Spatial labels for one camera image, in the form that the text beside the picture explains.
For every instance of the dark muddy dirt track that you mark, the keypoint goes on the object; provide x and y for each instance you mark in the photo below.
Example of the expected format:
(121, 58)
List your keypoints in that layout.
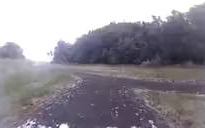
(96, 103)

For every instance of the large dark wood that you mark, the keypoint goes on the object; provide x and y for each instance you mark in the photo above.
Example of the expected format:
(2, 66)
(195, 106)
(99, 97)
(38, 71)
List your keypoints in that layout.
(146, 41)

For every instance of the robot's own part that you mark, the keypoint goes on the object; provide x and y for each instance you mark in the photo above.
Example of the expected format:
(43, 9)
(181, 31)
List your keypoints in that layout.
(63, 126)

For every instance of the small distant tree clump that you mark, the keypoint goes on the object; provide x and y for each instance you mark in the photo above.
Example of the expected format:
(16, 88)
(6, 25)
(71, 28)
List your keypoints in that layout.
(8, 51)

